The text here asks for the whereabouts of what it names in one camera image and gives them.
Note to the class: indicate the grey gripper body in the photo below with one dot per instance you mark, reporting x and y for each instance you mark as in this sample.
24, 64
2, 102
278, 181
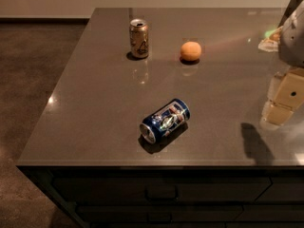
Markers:
293, 43

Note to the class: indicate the dark cabinet with drawers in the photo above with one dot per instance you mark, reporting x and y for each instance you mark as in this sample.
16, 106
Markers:
107, 197

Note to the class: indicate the gold soda can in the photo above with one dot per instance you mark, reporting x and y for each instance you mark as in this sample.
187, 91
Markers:
138, 31

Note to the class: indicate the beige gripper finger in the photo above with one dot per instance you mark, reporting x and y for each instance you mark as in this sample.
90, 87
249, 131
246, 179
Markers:
271, 42
285, 96

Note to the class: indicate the orange fruit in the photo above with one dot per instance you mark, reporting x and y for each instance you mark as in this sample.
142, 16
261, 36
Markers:
190, 51

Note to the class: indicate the blue pepsi can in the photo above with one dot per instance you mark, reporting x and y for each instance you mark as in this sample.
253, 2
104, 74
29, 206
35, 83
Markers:
164, 121

